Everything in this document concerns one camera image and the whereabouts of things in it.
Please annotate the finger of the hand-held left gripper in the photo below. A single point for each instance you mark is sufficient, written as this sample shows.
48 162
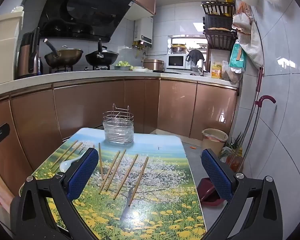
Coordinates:
0 131

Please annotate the white kitchen countertop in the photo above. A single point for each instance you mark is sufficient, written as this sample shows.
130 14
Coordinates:
77 76

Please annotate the copper rice cooker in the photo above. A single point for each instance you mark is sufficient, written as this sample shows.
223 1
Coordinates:
153 65

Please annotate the black cloth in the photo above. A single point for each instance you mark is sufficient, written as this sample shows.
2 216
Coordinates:
195 56

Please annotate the black dish rack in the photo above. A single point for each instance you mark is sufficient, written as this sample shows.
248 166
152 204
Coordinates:
217 20

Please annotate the mop pole maroon grip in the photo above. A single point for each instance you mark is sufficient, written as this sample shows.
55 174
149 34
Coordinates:
259 80

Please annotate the black range hood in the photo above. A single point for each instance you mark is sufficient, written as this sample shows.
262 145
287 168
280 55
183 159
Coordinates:
90 7

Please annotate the white cloth sack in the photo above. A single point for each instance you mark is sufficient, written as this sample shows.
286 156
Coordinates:
252 45

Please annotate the white microwave oven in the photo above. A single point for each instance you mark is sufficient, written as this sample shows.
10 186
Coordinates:
175 61

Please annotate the green potted plant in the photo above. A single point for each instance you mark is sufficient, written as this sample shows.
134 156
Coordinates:
235 141

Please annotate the white plastic bag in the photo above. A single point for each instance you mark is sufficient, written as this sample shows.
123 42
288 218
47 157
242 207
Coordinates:
225 153

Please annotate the red dustpan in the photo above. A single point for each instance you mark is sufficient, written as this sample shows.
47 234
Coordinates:
208 191

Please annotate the steel kitchen faucet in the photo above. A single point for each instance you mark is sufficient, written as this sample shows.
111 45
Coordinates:
200 71

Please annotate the teal hanging bag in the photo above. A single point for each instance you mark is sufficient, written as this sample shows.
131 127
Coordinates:
237 57

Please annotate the plastic bag on counter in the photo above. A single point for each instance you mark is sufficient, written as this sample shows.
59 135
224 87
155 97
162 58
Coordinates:
231 73

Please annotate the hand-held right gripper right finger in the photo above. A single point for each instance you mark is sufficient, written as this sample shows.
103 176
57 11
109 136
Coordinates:
216 175

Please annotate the yellow cup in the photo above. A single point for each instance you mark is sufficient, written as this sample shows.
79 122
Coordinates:
228 0

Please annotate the steel mixing bowl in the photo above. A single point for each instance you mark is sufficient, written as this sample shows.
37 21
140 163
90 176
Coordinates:
178 49

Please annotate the yellow detergent bottle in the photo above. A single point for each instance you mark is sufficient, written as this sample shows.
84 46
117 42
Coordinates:
216 72

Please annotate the brass wok with lid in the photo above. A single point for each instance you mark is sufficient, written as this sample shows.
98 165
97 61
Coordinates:
65 56

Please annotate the black wok with lid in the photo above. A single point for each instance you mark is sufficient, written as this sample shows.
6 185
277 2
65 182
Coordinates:
101 58

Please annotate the white appliance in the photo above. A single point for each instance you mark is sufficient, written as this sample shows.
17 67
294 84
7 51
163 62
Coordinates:
2 47

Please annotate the copper base cabinets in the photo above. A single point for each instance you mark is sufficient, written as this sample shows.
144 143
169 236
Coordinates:
90 110

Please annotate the white plates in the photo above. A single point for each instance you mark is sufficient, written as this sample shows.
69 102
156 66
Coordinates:
141 68

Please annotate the beige trash bin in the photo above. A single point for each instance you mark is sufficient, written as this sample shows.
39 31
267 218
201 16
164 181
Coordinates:
213 142

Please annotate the set of wooden chopsticks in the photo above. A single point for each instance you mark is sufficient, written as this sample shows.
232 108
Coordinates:
126 176

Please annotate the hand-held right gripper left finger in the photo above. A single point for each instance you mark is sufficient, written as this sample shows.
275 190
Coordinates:
82 175

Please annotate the white water heater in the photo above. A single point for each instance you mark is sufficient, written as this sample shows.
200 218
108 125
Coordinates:
145 30

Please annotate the bowl of green vegetables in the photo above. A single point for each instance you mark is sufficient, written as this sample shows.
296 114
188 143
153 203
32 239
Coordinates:
122 65

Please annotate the gas stove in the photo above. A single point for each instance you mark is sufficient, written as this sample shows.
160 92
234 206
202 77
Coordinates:
65 69

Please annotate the cooking oil bottle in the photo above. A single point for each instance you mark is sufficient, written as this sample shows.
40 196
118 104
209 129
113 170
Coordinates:
235 162

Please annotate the steel cane maroon hook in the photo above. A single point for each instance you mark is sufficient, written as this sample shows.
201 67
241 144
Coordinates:
265 99

